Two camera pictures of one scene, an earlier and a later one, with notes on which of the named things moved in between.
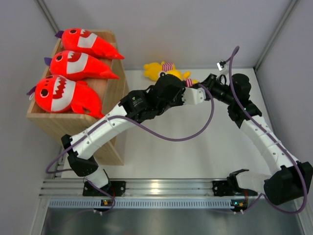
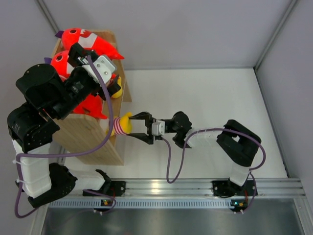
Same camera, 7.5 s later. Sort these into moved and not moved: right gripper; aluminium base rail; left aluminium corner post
Moved: right gripper
Not moved: aluminium base rail; left aluminium corner post
